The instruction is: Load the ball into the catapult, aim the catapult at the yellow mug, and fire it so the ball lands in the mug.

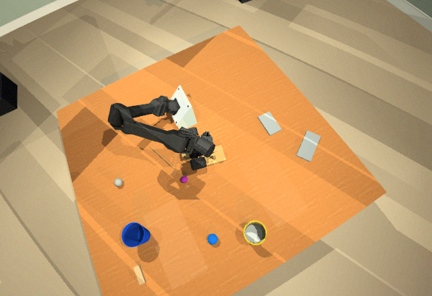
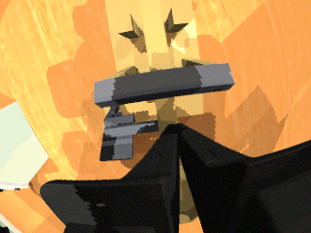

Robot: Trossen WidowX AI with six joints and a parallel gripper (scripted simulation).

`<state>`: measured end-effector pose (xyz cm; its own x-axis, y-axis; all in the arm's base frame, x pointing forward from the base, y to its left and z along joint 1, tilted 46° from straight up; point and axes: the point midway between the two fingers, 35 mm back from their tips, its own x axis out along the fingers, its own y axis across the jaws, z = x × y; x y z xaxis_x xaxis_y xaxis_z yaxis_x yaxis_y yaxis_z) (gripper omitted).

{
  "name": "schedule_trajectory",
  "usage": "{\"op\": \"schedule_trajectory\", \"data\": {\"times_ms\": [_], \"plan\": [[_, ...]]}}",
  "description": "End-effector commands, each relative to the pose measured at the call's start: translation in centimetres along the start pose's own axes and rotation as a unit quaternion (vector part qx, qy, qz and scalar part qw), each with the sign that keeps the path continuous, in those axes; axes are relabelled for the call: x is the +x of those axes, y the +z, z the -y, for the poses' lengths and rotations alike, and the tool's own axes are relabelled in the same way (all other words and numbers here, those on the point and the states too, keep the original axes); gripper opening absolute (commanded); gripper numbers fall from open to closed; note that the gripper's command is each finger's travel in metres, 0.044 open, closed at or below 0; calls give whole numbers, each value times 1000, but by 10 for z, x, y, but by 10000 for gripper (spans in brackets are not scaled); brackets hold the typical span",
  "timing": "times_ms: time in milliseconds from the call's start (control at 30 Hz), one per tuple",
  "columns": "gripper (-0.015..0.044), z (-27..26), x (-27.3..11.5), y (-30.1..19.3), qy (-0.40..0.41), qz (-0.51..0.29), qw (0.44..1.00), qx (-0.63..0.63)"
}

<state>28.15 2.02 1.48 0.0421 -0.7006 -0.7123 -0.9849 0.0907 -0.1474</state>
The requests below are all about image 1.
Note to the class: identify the blue tapered cup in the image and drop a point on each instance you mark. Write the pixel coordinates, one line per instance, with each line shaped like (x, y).
(135, 234)

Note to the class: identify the beige flat bar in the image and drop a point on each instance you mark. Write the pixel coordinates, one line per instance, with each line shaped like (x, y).
(139, 275)

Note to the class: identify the yellow mug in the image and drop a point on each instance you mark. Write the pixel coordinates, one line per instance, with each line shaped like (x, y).
(255, 232)

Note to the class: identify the blue ball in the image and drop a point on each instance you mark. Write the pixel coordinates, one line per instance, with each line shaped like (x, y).
(212, 239)

